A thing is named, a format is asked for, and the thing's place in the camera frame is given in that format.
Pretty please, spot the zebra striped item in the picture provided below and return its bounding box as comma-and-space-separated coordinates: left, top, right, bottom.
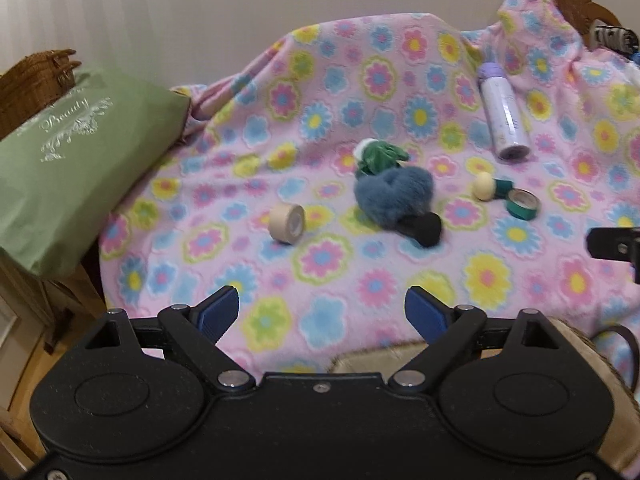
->
590, 22, 640, 53

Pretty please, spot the green tape roll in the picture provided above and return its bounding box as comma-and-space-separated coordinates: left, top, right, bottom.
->
506, 188, 541, 221

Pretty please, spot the purple and white bottle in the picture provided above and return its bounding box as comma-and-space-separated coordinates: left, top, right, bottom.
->
476, 61, 532, 162

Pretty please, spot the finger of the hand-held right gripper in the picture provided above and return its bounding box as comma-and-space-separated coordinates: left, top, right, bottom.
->
586, 226, 640, 283

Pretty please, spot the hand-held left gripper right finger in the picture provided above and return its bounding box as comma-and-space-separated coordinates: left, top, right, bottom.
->
389, 285, 558, 393

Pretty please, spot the woven basket with floral lining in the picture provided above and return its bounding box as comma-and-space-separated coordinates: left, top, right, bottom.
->
327, 316, 640, 401

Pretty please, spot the beige tape roll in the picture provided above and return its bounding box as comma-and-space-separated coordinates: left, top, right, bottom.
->
267, 203, 306, 245

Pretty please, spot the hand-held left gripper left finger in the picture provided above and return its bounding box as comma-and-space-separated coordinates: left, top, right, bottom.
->
85, 285, 253, 393

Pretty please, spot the blue furry plush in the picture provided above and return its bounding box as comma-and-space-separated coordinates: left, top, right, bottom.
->
354, 167, 436, 231

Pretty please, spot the black round puff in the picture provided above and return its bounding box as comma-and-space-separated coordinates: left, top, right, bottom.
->
397, 211, 443, 248

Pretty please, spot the green Beauty bag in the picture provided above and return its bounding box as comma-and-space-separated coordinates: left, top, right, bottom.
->
0, 62, 193, 281

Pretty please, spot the brown wicker basket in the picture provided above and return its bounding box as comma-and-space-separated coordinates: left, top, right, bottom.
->
0, 49, 83, 138

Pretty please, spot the pink floral fleece blanket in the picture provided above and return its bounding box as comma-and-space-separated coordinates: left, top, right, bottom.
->
97, 0, 640, 376

